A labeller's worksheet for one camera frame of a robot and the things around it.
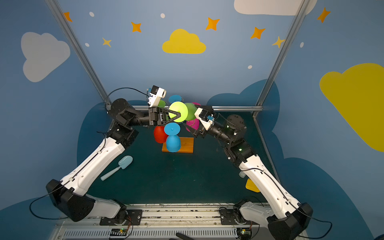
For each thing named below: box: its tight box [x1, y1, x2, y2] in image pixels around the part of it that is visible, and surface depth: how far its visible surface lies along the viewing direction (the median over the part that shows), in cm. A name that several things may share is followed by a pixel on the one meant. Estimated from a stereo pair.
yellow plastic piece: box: [245, 178, 261, 193], surface depth 87 cm
